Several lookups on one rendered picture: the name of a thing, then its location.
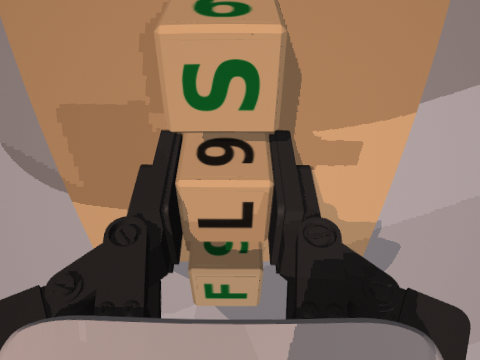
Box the tan wooden block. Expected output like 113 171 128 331
154 0 287 133
175 133 274 242
188 242 263 306

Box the tan square mat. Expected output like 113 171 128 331
0 0 450 257

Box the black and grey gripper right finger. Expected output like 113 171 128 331
268 130 471 360

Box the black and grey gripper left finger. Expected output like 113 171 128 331
0 130 183 350

